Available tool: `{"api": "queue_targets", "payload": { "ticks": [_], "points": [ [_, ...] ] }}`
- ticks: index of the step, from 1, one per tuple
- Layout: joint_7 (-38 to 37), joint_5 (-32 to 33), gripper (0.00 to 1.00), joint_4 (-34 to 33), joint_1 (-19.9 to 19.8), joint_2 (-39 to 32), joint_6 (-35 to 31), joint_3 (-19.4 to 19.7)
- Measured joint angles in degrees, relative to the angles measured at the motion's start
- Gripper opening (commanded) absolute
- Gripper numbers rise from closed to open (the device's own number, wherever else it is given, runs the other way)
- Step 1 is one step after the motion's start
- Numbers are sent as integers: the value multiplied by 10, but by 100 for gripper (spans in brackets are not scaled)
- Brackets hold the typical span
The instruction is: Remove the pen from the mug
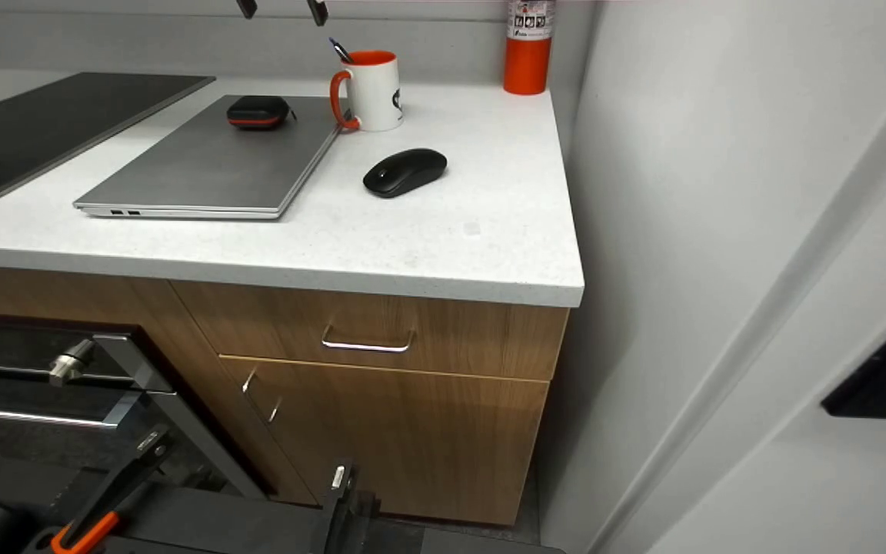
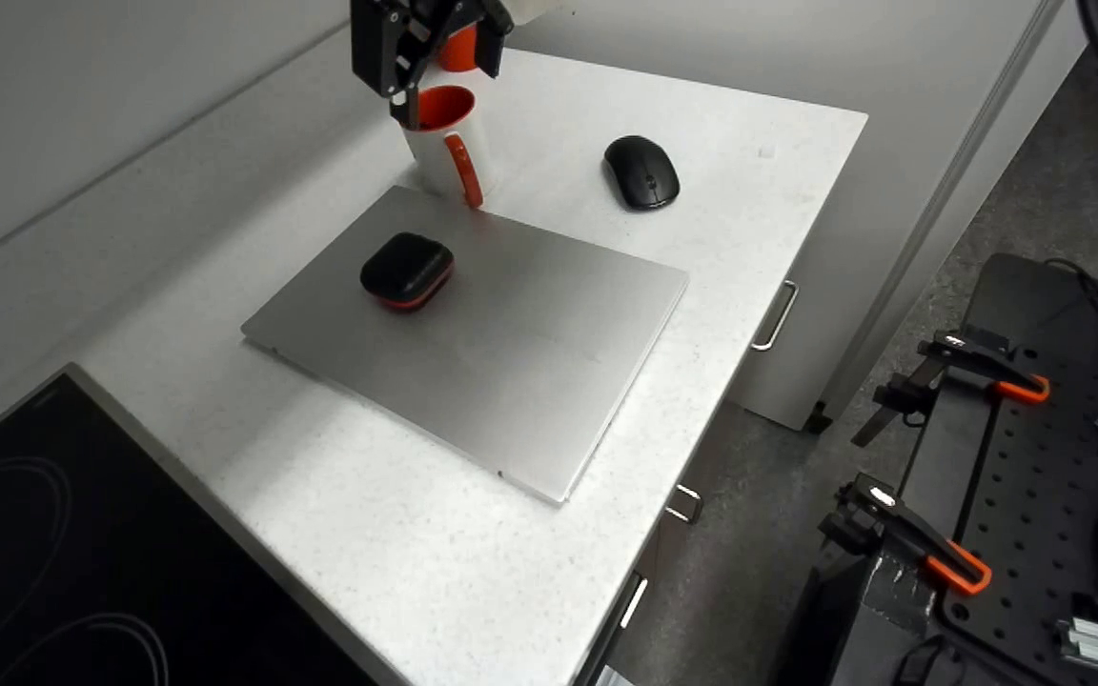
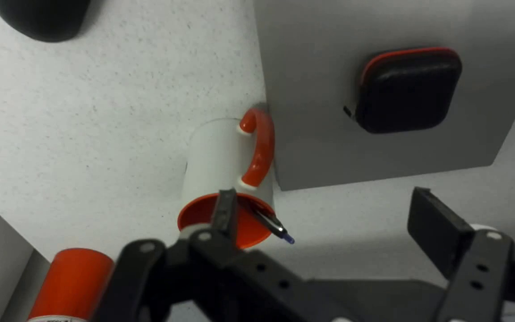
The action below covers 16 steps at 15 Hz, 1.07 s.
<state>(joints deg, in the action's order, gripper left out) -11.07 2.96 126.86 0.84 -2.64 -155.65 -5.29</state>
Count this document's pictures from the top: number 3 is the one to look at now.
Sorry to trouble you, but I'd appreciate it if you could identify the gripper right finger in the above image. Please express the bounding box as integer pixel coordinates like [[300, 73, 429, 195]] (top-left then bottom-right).
[[407, 186, 515, 322]]

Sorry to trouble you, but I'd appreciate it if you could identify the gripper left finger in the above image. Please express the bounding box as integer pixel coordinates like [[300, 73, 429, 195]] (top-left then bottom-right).
[[91, 188, 344, 322]]

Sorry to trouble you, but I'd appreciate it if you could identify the black pen with blue tip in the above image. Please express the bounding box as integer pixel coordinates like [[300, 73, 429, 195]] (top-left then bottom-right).
[[249, 203, 295, 245]]

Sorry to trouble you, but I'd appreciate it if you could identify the orange cylindrical can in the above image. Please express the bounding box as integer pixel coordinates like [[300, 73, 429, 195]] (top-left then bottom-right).
[[27, 248, 115, 322]]

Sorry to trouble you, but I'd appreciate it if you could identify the black square case red trim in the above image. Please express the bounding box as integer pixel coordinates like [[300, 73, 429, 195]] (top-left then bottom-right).
[[343, 47, 463, 135]]

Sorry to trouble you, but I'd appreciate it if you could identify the grey flat board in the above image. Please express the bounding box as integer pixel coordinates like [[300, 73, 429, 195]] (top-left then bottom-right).
[[253, 0, 515, 192]]

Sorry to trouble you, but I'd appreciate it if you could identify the black round object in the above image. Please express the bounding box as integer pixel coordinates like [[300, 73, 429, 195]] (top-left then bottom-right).
[[0, 0, 92, 43]]

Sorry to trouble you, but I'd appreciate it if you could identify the white mug with orange handle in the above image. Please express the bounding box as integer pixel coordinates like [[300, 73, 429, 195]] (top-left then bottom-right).
[[177, 106, 277, 250]]

